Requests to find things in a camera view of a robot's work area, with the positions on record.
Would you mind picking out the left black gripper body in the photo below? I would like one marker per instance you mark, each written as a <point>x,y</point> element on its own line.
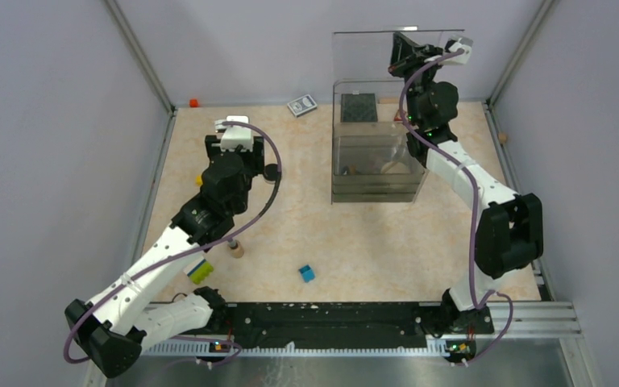
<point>254,164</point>

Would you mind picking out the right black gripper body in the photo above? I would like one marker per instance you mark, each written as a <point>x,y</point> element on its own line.
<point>420,82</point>

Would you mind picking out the foundation bottle black cap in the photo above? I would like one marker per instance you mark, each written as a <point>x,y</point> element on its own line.
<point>235,249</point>

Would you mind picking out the clear acrylic makeup organizer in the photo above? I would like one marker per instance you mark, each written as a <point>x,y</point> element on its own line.
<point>360,66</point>

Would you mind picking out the blue toy brick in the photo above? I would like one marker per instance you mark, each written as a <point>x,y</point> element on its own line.
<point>307,273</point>

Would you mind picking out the black round compact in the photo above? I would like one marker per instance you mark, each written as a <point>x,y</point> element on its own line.
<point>271,174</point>

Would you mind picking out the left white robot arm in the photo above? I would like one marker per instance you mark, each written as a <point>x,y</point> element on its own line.
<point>117,325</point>

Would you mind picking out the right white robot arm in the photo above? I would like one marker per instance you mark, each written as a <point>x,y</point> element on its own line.
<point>506,232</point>

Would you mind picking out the black ribbed square mat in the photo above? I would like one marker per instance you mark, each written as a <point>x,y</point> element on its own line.
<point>358,108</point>

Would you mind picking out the small wooden ball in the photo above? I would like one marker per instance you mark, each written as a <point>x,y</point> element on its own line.
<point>503,138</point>

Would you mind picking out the green white toy brick stack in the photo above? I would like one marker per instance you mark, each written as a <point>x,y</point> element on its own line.
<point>197,272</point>

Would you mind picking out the playing card box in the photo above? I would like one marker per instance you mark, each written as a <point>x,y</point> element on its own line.
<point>302,105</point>

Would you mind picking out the wooden block at wall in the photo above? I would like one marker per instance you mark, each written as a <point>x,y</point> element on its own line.
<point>388,100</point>

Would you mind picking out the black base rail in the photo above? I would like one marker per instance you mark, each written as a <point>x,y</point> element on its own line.
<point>328,325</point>

